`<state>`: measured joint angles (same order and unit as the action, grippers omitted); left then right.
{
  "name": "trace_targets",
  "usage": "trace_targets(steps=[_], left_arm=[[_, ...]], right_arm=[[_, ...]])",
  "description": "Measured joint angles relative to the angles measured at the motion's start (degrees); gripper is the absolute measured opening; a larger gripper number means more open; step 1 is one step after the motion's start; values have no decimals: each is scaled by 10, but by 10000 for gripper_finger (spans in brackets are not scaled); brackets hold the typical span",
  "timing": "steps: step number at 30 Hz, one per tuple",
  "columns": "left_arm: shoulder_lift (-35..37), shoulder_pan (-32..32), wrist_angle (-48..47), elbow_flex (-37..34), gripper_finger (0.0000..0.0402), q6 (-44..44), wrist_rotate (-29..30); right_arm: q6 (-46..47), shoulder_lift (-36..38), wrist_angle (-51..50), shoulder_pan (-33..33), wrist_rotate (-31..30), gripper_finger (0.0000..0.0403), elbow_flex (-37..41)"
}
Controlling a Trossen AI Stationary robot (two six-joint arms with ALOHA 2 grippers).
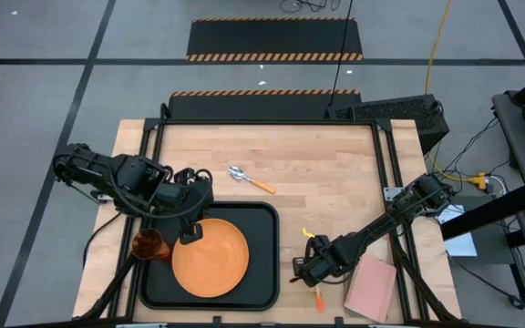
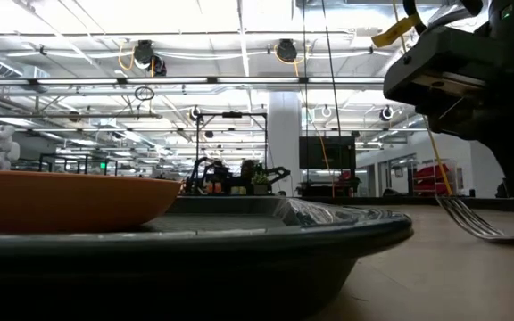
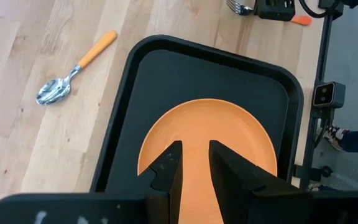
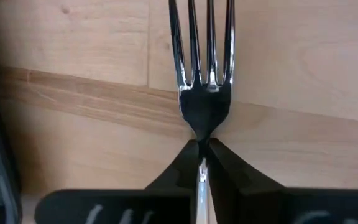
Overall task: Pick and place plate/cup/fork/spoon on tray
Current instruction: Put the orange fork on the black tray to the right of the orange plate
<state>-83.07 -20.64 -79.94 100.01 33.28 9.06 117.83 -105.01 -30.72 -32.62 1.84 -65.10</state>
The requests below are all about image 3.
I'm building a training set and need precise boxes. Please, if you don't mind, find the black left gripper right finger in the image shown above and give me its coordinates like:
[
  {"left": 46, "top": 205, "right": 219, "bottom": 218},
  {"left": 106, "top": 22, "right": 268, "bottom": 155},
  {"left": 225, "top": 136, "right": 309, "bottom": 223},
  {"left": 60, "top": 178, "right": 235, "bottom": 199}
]
[{"left": 208, "top": 139, "right": 312, "bottom": 224}]

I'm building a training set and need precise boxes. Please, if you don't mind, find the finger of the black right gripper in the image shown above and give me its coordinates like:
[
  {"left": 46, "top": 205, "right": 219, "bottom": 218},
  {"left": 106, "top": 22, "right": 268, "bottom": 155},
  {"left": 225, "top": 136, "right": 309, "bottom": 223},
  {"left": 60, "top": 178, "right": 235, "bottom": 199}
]
[
  {"left": 275, "top": 0, "right": 296, "bottom": 22},
  {"left": 254, "top": 0, "right": 276, "bottom": 21}
]

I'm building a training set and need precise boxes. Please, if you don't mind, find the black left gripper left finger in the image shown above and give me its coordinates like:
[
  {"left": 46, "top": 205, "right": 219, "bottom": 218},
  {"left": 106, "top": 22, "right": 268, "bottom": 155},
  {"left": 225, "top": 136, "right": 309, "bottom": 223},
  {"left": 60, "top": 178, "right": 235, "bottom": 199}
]
[{"left": 137, "top": 139, "right": 184, "bottom": 224}]

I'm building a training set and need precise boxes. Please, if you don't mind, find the orange-handled metal fork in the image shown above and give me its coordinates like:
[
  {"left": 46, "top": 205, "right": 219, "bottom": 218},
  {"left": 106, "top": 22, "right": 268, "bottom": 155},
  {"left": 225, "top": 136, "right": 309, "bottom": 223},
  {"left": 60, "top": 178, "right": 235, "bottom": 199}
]
[{"left": 225, "top": 0, "right": 313, "bottom": 27}]

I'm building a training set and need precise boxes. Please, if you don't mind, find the orange round plate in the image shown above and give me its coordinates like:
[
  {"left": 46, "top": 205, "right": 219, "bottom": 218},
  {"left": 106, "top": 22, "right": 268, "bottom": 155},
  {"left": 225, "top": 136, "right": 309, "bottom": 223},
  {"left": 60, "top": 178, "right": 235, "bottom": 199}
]
[{"left": 137, "top": 98, "right": 278, "bottom": 224}]

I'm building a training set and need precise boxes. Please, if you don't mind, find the orange-handled metal spoon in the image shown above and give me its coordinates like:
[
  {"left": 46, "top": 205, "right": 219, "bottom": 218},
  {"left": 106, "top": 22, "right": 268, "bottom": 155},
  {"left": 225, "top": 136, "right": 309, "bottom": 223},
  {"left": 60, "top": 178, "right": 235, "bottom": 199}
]
[{"left": 35, "top": 29, "right": 118, "bottom": 106}]

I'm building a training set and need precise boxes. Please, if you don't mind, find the black plastic tray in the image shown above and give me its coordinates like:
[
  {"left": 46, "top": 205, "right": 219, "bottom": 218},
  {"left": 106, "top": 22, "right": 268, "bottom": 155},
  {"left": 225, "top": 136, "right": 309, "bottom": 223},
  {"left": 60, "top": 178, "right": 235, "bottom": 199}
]
[{"left": 89, "top": 34, "right": 305, "bottom": 195}]

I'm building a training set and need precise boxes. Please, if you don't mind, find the person's shoe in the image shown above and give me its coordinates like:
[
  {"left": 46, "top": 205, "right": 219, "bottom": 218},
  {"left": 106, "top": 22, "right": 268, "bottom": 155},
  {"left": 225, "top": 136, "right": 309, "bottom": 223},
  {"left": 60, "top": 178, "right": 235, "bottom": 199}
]
[{"left": 323, "top": 123, "right": 350, "bottom": 152}]

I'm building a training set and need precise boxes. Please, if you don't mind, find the black cable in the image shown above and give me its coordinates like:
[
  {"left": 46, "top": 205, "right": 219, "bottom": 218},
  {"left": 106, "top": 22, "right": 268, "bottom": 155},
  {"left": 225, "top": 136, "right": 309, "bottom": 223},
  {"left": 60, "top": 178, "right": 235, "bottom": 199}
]
[{"left": 298, "top": 0, "right": 331, "bottom": 19}]

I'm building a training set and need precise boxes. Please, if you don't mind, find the grey table-level camera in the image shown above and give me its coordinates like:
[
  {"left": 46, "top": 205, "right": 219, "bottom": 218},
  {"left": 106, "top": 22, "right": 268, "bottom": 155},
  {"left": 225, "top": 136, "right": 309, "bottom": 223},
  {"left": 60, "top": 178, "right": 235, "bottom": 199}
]
[{"left": 312, "top": 81, "right": 346, "bottom": 109}]

